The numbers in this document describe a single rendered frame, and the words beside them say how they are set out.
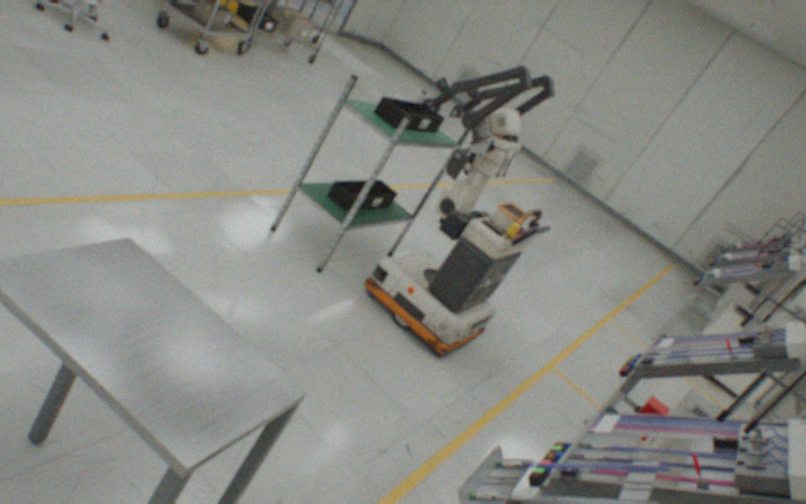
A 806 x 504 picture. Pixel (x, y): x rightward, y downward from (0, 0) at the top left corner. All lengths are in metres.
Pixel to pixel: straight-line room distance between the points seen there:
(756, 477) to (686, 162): 8.92
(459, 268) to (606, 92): 7.60
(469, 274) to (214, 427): 2.52
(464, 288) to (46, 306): 2.63
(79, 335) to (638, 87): 10.08
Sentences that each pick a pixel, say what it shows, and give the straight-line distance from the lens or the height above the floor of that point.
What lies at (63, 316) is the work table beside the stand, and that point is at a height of 0.80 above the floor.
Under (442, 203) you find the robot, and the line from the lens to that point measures 4.17.
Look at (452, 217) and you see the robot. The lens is 4.05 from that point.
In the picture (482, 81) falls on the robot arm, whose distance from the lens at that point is 3.96.
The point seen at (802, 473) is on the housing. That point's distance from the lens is 2.34.
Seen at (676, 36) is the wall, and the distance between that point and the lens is 11.22.
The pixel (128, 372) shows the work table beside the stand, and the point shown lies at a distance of 1.72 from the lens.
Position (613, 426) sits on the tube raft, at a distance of 2.90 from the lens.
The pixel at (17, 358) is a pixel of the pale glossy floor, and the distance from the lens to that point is 2.89.
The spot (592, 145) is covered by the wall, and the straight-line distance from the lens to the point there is 11.28.
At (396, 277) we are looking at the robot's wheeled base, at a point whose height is 0.24.
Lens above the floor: 1.90
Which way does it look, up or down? 22 degrees down
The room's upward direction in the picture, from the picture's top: 32 degrees clockwise
